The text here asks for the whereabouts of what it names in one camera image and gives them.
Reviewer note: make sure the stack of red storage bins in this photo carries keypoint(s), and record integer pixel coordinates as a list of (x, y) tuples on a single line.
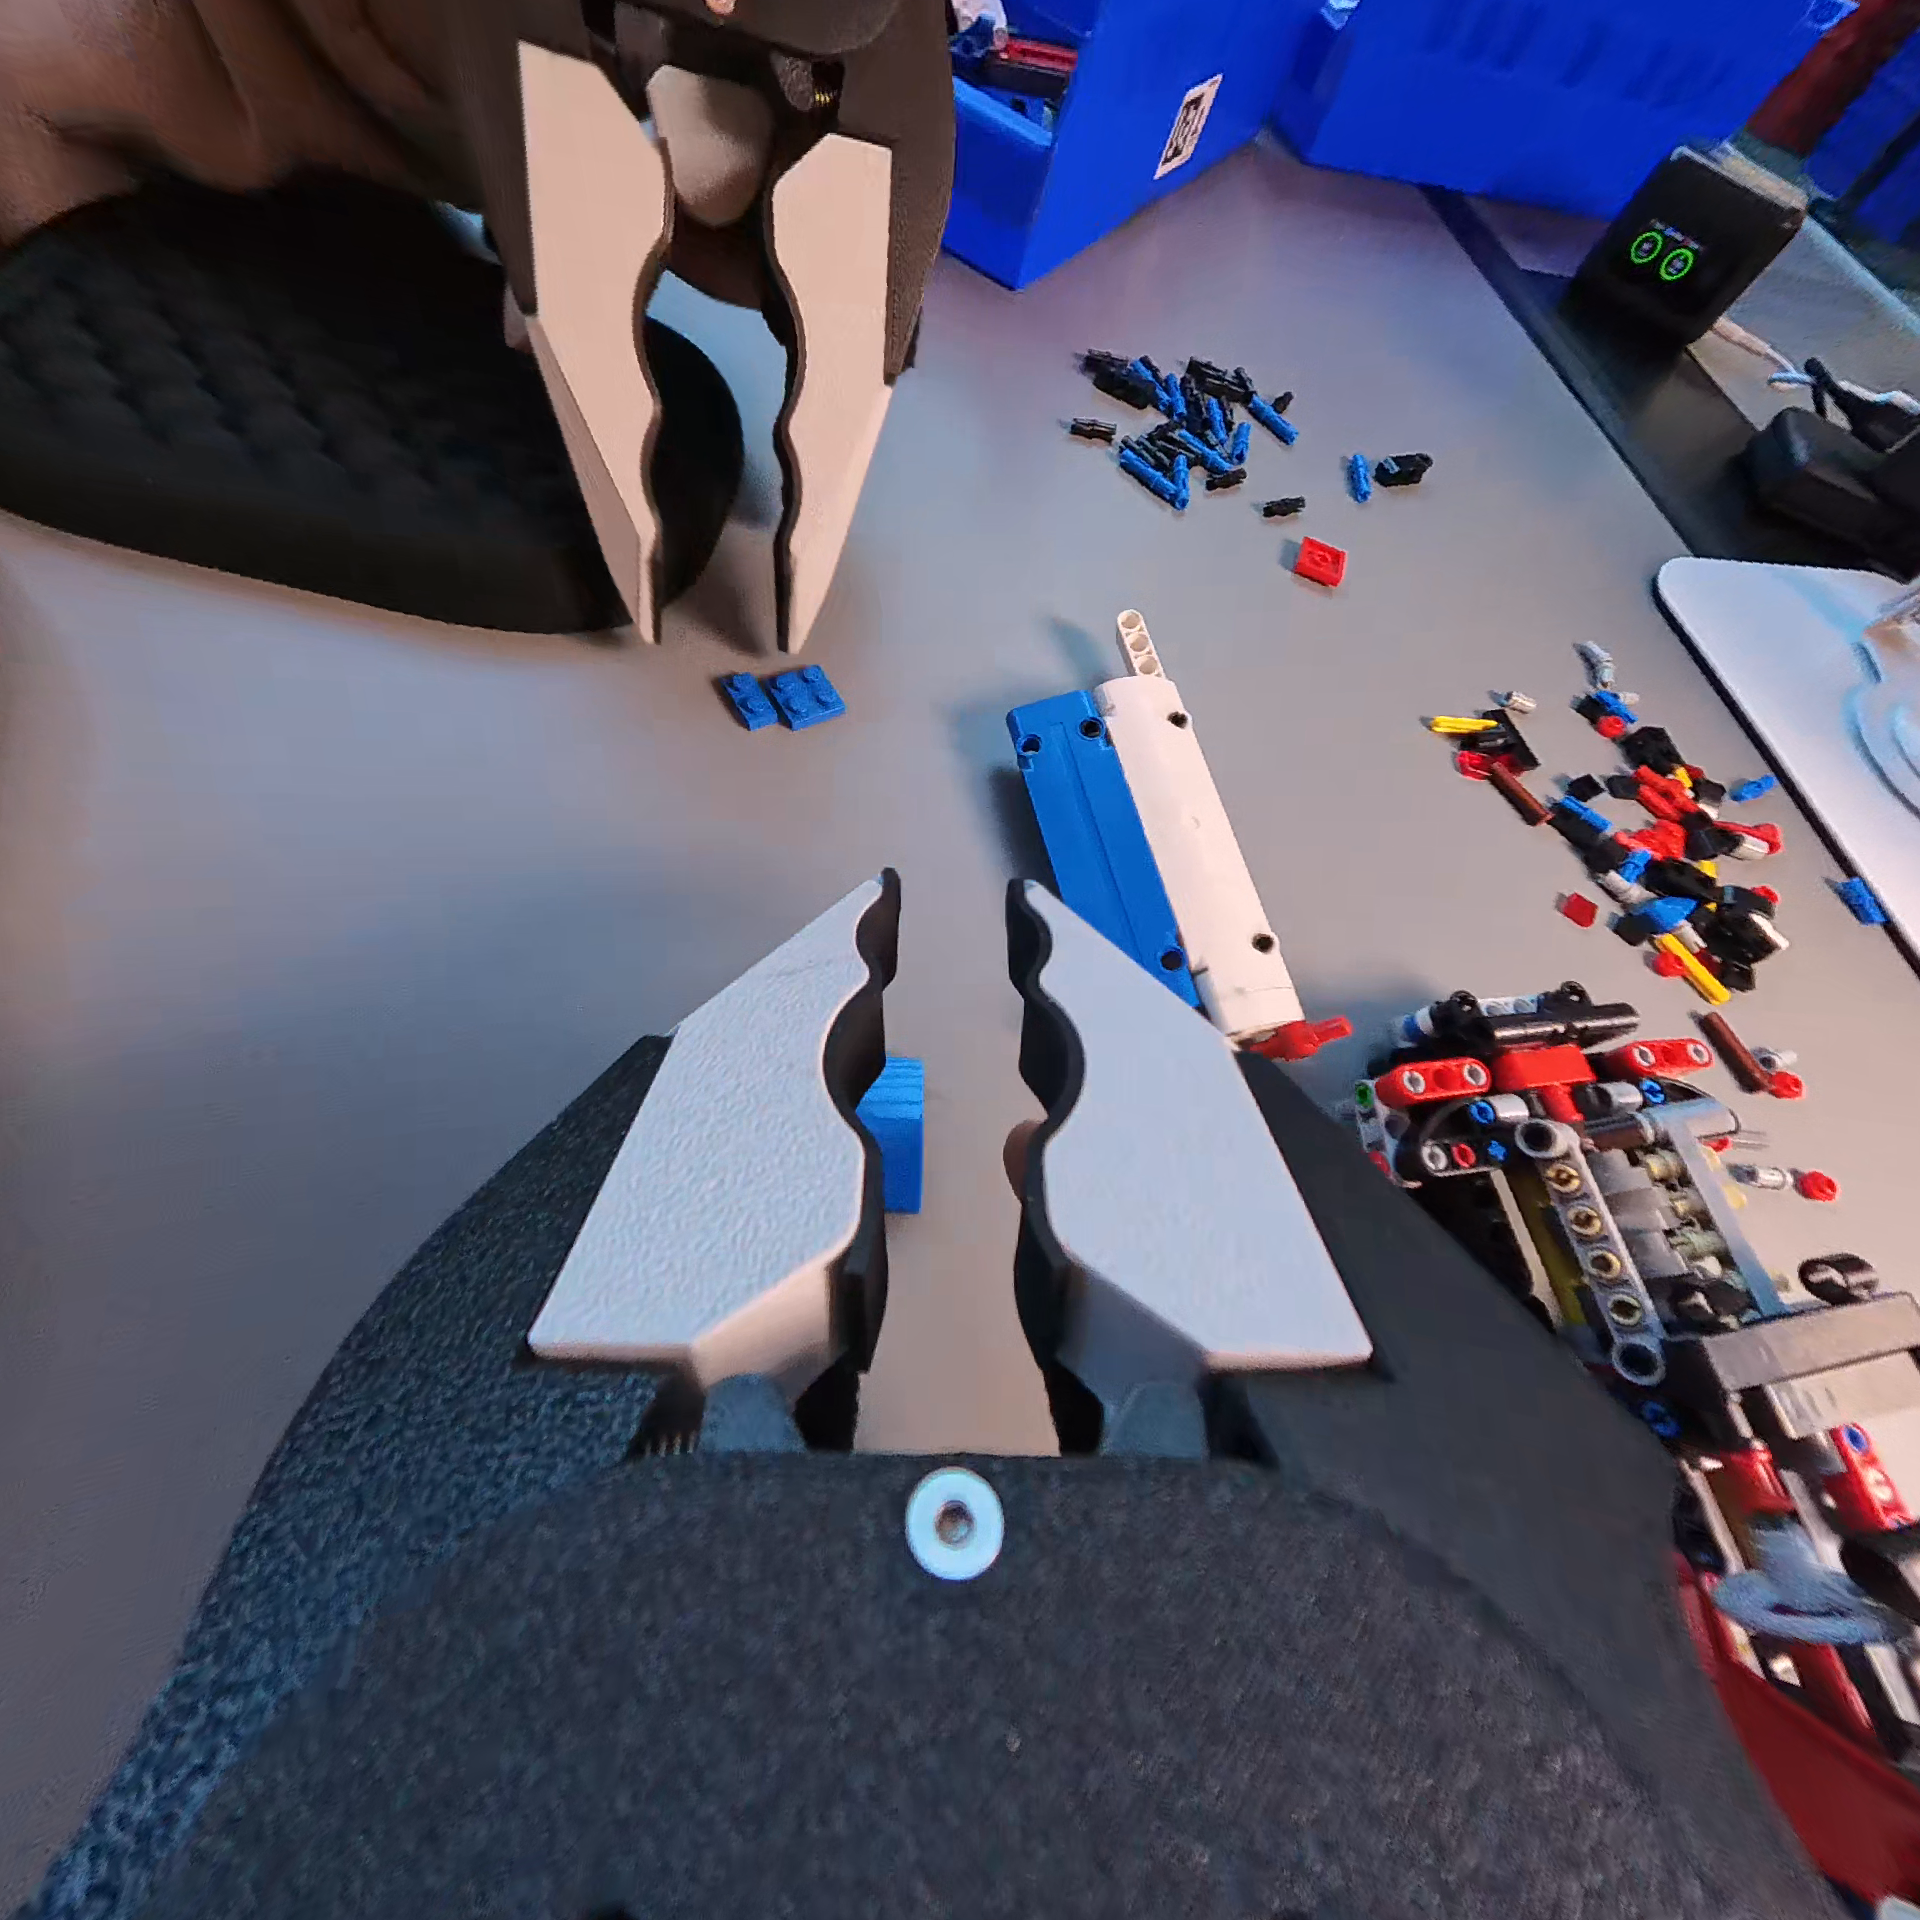
[(1822, 77)]

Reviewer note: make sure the stack of blue storage bins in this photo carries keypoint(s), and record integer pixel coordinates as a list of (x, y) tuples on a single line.
[(1882, 181)]

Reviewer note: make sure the pile of mixed lego pieces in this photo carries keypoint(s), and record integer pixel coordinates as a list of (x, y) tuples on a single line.
[(1665, 840)]

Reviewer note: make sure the pile of black blue pins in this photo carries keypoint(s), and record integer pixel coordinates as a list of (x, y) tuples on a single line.
[(1185, 435)]

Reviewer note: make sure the black lego connector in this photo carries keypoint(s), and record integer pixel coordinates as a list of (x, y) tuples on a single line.
[(1402, 470)]

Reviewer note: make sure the small blue lego piece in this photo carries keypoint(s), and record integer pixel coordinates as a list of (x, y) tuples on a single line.
[(1861, 901)]

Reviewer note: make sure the blue lego plate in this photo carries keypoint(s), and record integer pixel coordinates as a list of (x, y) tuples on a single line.
[(806, 696), (747, 701)]

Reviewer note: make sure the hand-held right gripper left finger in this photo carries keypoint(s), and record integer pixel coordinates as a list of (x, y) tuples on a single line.
[(721, 1184)]

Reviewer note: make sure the blue and white lego assembly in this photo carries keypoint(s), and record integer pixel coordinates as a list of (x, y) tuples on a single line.
[(1185, 840)]

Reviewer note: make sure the white book stand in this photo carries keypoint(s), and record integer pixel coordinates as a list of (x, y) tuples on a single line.
[(1786, 691)]

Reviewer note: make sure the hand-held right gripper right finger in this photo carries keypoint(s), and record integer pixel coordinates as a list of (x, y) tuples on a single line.
[(1185, 1200)]

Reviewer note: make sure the black power adapter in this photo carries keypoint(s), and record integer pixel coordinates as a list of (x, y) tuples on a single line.
[(1822, 475)]

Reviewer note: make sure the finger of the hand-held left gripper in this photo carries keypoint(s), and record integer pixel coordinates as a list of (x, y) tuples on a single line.
[(838, 347), (585, 300)]

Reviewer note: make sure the black textured cushion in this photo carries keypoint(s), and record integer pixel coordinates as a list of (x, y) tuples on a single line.
[(299, 406)]

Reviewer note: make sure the blue bin with lego parts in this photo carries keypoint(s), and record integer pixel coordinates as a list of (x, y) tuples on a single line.
[(1078, 196)]

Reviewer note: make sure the person's left hand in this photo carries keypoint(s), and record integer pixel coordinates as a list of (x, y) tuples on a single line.
[(181, 77)]

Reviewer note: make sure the assorted loose lego parts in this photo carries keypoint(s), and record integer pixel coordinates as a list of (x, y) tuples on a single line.
[(1027, 57)]

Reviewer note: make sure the blue bin with plastic bags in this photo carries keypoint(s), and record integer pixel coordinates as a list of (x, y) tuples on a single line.
[(1499, 119)]

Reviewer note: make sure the red square lego plate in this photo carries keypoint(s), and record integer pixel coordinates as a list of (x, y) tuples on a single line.
[(1320, 561)]

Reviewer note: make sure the blue lego brick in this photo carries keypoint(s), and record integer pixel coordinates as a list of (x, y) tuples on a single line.
[(896, 1142)]

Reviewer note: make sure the partly built lego car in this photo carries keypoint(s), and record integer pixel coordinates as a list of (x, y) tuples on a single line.
[(1621, 1200)]

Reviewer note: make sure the black power bank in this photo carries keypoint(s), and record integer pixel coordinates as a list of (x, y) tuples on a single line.
[(1724, 196)]

